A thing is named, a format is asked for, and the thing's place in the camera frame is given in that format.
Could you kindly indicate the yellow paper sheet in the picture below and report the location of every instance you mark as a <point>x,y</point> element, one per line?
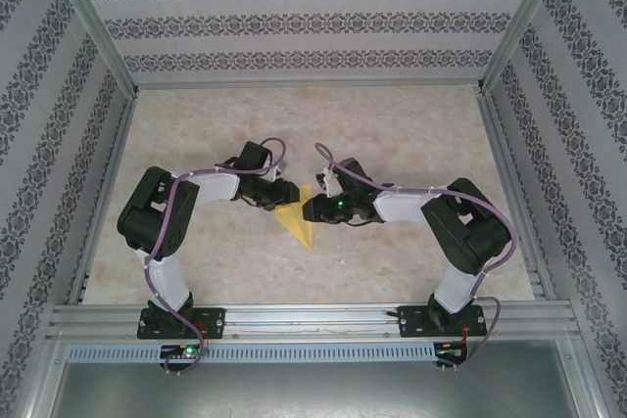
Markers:
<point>296,224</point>

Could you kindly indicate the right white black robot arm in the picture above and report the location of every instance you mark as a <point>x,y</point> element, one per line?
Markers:
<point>455,291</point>

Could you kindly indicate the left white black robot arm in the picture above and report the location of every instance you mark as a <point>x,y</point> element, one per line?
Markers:
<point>169,286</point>

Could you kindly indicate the grey metal sheet panel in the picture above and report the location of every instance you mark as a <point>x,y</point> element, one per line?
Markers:
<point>313,388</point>

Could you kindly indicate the aluminium mounting rail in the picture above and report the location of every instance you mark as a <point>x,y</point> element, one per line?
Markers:
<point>313,322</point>

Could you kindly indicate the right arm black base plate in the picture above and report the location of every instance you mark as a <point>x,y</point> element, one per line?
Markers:
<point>411,322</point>

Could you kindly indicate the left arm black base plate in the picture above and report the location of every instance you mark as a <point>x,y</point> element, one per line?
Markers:
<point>210,322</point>

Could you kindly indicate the aluminium side rail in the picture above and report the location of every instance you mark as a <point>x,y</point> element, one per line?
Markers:
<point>503,153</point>
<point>115,153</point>

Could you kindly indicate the aluminium frame post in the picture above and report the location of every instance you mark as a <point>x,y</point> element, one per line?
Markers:
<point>93,21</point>
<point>521,21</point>

